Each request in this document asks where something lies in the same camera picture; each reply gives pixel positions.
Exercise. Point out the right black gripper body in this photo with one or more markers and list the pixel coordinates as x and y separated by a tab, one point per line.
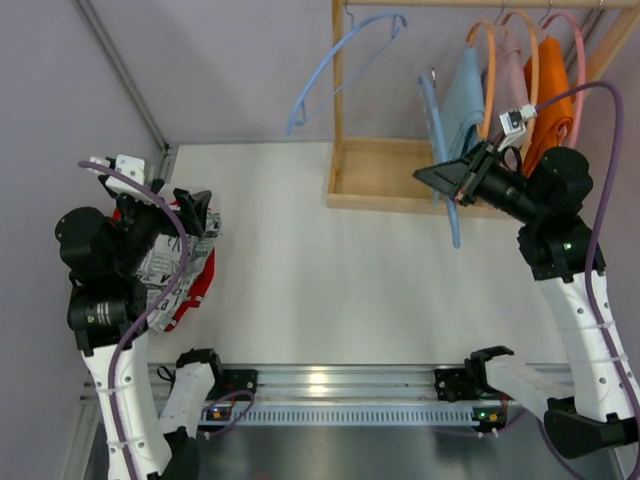
473	173

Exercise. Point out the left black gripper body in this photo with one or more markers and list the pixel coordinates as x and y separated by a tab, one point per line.
163	206

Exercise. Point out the red trousers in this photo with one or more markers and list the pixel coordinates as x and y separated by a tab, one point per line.
200	285

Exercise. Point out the light blue plastic hanger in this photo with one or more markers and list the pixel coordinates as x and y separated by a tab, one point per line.
300	115

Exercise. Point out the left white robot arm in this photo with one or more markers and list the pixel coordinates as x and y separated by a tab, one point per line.
109	313

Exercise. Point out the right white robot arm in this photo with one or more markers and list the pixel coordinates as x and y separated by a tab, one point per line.
600	409

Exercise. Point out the orange hanger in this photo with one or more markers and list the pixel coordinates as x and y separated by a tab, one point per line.
490	70
531	75

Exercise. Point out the pink hanger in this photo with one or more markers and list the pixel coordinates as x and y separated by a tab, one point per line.
577	99

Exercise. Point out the wooden clothes rack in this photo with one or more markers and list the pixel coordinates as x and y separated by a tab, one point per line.
373	173

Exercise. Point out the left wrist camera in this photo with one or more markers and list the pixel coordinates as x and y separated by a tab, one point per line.
130	167

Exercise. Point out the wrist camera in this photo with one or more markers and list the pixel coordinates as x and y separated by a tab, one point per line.
514	124
130	167

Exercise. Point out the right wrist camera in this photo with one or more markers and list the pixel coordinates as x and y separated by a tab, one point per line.
514	124

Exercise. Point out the aluminium corner post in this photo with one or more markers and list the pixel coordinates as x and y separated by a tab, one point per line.
103	39

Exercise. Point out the aluminium mounting rail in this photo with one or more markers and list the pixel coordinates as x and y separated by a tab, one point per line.
340	383

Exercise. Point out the slotted cable duct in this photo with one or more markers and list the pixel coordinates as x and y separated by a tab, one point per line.
380	414

